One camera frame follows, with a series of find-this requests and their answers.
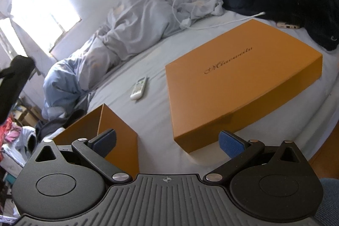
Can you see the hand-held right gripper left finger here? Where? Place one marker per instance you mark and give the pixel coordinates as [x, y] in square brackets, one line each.
[106, 143]

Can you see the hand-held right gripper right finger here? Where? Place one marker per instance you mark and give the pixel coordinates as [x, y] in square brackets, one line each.
[230, 146]

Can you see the open orange box base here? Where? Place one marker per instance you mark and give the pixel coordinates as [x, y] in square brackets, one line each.
[120, 140]

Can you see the bed with grey sheet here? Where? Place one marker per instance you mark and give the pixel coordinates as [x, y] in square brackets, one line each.
[156, 109]

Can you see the white remote control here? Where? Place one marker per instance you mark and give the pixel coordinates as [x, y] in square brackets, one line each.
[139, 88]

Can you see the large orange box lid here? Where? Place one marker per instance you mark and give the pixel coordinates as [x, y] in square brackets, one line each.
[238, 75]

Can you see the pile of colourful clothes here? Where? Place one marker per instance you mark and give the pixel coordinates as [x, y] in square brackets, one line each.
[13, 136]

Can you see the dark blurred object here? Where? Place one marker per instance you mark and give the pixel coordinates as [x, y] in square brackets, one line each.
[16, 85]

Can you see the light blue duvet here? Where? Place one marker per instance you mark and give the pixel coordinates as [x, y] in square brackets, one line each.
[127, 30]

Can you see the person's blue trouser leg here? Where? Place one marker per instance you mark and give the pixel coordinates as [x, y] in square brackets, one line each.
[331, 202]

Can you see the white curtain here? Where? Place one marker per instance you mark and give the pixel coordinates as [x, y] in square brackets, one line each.
[10, 38]

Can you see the window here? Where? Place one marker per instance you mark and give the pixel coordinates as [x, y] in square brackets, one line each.
[45, 3]

